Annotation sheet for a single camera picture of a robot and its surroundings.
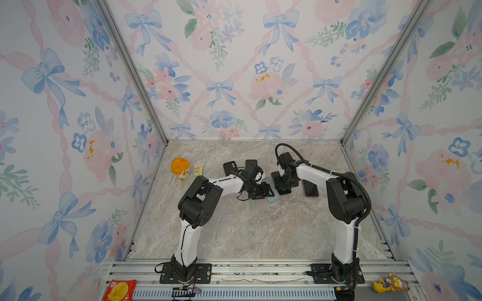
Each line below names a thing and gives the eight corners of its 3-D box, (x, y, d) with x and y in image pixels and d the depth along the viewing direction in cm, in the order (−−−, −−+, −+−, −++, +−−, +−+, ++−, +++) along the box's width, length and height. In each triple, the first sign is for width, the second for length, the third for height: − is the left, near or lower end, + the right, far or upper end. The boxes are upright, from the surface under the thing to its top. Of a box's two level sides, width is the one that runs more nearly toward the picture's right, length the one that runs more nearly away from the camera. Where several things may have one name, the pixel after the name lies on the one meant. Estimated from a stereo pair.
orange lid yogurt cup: (175, 182, 103) (169, 170, 95) (178, 170, 108) (172, 158, 100) (190, 182, 103) (185, 170, 95) (192, 170, 108) (188, 158, 100)
